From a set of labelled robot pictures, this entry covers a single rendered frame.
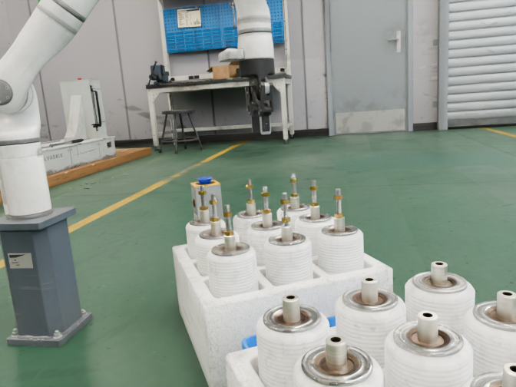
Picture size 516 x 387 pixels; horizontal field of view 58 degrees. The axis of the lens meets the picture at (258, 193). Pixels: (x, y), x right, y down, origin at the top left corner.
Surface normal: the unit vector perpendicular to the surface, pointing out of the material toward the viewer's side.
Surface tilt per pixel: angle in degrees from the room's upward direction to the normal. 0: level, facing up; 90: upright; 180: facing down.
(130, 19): 90
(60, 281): 90
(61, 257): 90
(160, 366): 0
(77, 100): 68
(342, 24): 90
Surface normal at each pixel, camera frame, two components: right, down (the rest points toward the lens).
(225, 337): 0.32, 0.17
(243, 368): -0.07, -0.98
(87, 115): -0.18, 0.22
